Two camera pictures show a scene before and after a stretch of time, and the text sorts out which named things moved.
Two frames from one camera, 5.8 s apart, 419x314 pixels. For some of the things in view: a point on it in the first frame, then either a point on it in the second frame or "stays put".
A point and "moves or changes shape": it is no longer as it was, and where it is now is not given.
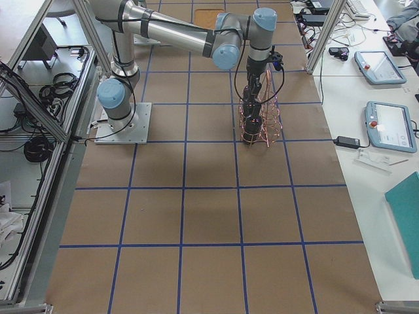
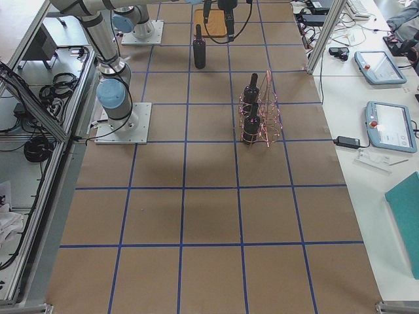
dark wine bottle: (251, 107) moves or changes shape
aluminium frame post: (330, 22) stays put
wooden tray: (206, 17) stays put
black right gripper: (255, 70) -> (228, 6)
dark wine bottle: (253, 122) stays put
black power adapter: (351, 142) stays put
